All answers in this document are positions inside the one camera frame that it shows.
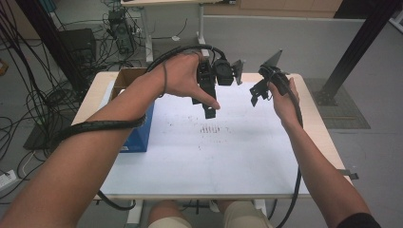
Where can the grey floor mat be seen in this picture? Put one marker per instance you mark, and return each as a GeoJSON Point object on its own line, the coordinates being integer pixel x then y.
{"type": "Point", "coordinates": [342, 107]}

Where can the white table mat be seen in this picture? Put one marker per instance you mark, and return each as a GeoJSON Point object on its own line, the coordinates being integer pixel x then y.
{"type": "Point", "coordinates": [228, 158]}

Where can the wooden table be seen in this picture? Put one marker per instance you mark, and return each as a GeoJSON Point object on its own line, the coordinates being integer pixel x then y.
{"type": "Point", "coordinates": [316, 126]}

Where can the black slanted metal post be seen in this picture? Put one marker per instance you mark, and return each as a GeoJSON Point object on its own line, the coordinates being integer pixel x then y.
{"type": "Point", "coordinates": [53, 44]}

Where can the grey computer case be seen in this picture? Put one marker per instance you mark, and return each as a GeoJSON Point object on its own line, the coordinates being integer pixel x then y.
{"type": "Point", "coordinates": [122, 31]}

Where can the person's right hand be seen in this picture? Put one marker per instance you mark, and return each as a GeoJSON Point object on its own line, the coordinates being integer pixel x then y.
{"type": "Point", "coordinates": [283, 107]}

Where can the person's left leg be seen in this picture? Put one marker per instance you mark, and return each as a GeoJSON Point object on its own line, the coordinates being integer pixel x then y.
{"type": "Point", "coordinates": [169, 215]}

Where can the black computer tower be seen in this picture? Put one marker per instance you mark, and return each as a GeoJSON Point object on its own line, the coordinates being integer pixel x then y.
{"type": "Point", "coordinates": [79, 44]}

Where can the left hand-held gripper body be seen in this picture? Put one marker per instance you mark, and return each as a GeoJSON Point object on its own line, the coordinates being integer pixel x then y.
{"type": "Point", "coordinates": [223, 71]}

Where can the blue cardboard box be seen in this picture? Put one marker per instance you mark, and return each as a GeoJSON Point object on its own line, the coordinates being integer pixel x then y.
{"type": "Point", "coordinates": [139, 139]}

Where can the person's right leg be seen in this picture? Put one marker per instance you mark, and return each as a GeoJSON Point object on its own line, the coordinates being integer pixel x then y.
{"type": "Point", "coordinates": [244, 215]}

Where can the black floor plate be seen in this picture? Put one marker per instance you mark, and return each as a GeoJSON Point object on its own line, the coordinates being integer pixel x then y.
{"type": "Point", "coordinates": [38, 139]}

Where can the person's leg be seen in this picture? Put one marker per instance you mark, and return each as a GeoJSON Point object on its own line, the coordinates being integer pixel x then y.
{"type": "Point", "coordinates": [169, 215]}
{"type": "Point", "coordinates": [244, 215]}

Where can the person's left hand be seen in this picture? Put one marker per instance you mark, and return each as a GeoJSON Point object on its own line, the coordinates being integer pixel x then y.
{"type": "Point", "coordinates": [182, 76]}

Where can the black metal post with foot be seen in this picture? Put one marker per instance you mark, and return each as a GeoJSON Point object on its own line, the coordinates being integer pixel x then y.
{"type": "Point", "coordinates": [358, 44]}

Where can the white desk frame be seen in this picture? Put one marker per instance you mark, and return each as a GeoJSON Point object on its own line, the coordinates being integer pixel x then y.
{"type": "Point", "coordinates": [201, 31]}

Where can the grey tape piece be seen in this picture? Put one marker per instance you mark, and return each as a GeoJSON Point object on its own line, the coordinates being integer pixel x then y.
{"type": "Point", "coordinates": [348, 174]}

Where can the white power strip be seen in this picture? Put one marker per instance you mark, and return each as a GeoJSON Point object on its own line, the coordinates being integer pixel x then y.
{"type": "Point", "coordinates": [7, 180]}

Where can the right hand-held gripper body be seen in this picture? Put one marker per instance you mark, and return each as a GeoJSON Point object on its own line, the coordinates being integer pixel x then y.
{"type": "Point", "coordinates": [274, 74]}

